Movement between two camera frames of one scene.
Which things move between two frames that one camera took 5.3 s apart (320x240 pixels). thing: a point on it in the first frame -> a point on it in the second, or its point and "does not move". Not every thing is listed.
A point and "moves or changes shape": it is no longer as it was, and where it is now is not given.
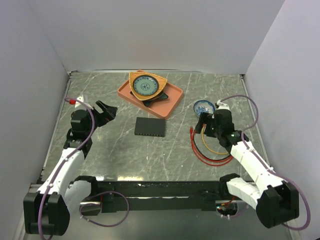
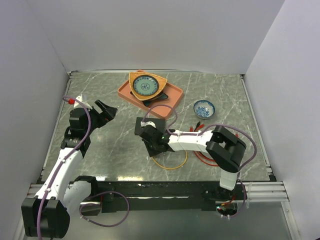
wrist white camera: x=81 y=99 does not move
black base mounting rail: x=139 y=195 does not move
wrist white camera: x=222 y=106 -> x=144 y=124
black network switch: x=150 y=127 does not move
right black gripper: x=205 y=118 -> x=153 y=152
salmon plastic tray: x=161 y=108 does not move
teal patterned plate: x=145 y=85 does not move
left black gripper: x=104 y=117 does not move
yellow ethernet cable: x=206 y=145 moves or changes shape
